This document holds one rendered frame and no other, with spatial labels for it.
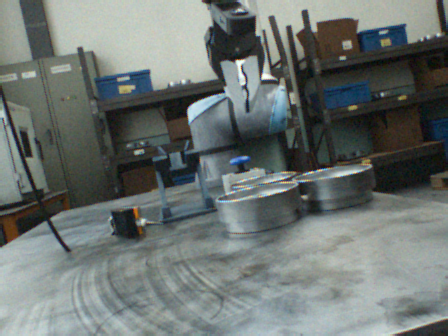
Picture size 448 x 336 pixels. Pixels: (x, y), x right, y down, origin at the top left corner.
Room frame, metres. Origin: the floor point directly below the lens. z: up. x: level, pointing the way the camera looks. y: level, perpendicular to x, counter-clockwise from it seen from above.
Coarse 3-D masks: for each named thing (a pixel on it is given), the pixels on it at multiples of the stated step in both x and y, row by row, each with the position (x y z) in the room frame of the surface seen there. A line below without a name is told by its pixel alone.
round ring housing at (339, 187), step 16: (304, 176) 0.60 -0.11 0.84; (320, 176) 0.61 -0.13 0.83; (336, 176) 0.51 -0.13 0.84; (352, 176) 0.51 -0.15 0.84; (368, 176) 0.52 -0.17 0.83; (304, 192) 0.53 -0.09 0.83; (320, 192) 0.52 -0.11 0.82; (336, 192) 0.51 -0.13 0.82; (352, 192) 0.51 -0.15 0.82; (368, 192) 0.53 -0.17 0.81; (304, 208) 0.55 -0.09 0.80; (320, 208) 0.53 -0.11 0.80; (336, 208) 0.52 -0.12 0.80
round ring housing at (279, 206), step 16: (240, 192) 0.57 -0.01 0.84; (256, 192) 0.58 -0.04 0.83; (272, 192) 0.57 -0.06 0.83; (288, 192) 0.49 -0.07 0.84; (224, 208) 0.50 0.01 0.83; (240, 208) 0.48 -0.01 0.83; (256, 208) 0.48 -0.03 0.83; (272, 208) 0.48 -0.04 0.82; (288, 208) 0.49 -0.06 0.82; (240, 224) 0.49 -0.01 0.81; (256, 224) 0.48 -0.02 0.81; (272, 224) 0.48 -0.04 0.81
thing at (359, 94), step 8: (328, 88) 4.30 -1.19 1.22; (336, 88) 4.31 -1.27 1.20; (344, 88) 4.71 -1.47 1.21; (352, 88) 4.35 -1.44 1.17; (360, 88) 4.37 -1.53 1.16; (368, 88) 4.38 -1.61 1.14; (312, 96) 4.59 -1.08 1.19; (328, 96) 4.32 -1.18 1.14; (336, 96) 4.33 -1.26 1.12; (344, 96) 4.35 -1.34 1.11; (352, 96) 4.36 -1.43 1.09; (360, 96) 4.37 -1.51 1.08; (368, 96) 4.37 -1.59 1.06; (312, 104) 4.63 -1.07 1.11; (328, 104) 4.31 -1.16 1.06; (336, 104) 4.33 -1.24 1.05; (344, 104) 4.34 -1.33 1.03; (352, 104) 4.36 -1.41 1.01; (320, 112) 4.50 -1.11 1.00
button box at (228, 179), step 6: (228, 174) 0.83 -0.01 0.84; (234, 174) 0.80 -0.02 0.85; (240, 174) 0.78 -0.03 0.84; (246, 174) 0.78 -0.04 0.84; (252, 174) 0.78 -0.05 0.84; (258, 174) 0.78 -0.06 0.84; (264, 174) 0.78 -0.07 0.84; (228, 180) 0.77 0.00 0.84; (234, 180) 0.77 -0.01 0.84; (240, 180) 0.78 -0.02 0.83; (228, 186) 0.79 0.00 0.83; (228, 192) 0.80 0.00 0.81
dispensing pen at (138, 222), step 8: (120, 208) 0.65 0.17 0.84; (128, 208) 0.63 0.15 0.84; (112, 216) 0.65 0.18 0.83; (120, 216) 0.62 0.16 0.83; (128, 216) 0.62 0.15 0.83; (112, 224) 0.67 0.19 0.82; (120, 224) 0.63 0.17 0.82; (128, 224) 0.61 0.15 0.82; (136, 224) 0.60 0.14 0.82; (144, 224) 0.59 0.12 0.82; (152, 224) 0.57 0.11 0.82; (120, 232) 0.63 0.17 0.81; (128, 232) 0.61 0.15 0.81; (136, 232) 0.62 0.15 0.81
